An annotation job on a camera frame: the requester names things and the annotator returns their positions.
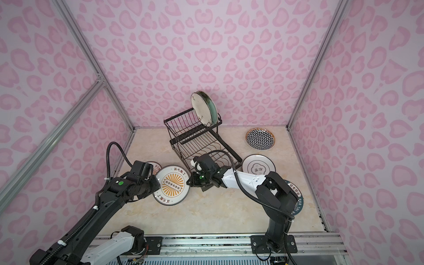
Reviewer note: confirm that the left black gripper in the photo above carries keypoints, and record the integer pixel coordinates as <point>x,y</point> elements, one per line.
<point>154,185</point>

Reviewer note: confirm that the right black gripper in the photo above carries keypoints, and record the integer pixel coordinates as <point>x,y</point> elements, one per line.
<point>197,179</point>

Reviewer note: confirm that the small orange sunburst plate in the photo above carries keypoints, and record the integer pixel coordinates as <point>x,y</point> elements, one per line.
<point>153,168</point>

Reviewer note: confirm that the large orange sunburst plate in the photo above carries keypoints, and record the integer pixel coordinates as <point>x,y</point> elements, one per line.
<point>173,185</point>

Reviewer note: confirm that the black wire dish rack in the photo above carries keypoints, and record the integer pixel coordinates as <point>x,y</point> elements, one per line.
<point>190,138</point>

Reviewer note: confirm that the teal plate with flower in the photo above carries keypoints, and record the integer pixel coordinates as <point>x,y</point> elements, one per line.
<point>213,110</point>

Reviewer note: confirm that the cream plate red berries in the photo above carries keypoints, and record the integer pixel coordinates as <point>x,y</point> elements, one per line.
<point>198,101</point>

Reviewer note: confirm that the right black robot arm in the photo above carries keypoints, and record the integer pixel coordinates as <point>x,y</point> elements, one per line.
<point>270,191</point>

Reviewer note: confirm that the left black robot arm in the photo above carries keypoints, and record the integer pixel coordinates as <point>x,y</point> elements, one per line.
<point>139,182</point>

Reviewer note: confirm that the white plate blue clover outline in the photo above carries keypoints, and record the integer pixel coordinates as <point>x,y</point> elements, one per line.
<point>258,165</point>

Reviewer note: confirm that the navy geometric pattern plate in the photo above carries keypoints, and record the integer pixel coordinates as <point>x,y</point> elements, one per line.
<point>260,139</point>

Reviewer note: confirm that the white plate dark lettered rim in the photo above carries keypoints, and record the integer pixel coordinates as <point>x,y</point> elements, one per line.
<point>300,202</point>

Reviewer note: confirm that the left aluminium wall frame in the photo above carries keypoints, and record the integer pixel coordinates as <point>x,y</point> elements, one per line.
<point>24,173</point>

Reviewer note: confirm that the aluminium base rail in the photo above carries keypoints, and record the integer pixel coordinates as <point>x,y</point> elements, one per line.
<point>305,248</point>

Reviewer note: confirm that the right aluminium corner post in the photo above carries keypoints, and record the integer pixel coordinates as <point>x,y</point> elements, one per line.
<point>340,12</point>

